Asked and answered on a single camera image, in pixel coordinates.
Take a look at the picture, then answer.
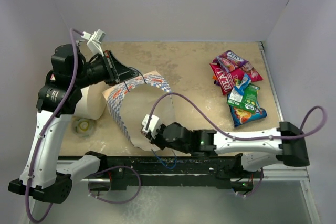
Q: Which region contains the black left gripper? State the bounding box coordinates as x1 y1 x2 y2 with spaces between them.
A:
72 49 138 89

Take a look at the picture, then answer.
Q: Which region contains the blue checkered paper bag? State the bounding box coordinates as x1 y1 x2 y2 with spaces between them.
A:
102 70 172 154

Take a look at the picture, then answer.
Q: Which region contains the blue snack wrapper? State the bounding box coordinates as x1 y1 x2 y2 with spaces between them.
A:
229 106 267 128

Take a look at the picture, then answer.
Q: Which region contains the pink snack packet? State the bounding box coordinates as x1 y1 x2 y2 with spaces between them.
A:
209 62 263 95

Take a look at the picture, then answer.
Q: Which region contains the green snack packet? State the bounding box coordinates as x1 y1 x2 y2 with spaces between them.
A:
227 84 260 114

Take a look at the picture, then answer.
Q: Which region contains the small blue snack packet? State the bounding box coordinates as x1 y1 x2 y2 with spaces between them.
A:
234 73 251 95

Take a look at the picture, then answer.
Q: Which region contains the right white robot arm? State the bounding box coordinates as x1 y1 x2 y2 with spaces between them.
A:
141 121 310 177

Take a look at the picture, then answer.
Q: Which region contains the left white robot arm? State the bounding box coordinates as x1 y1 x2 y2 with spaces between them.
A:
8 44 139 204

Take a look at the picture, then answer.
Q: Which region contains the white round container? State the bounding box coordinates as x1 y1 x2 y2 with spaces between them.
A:
74 82 106 120

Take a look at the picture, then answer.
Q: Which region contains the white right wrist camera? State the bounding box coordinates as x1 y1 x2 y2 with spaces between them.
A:
141 114 161 138

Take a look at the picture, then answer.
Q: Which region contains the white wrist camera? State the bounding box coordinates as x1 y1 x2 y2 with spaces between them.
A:
81 29 106 55
141 114 161 138

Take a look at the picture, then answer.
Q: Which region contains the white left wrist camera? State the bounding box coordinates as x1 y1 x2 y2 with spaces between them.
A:
81 29 106 55

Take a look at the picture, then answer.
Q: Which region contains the aluminium frame rail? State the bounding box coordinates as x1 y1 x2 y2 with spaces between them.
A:
55 159 309 183

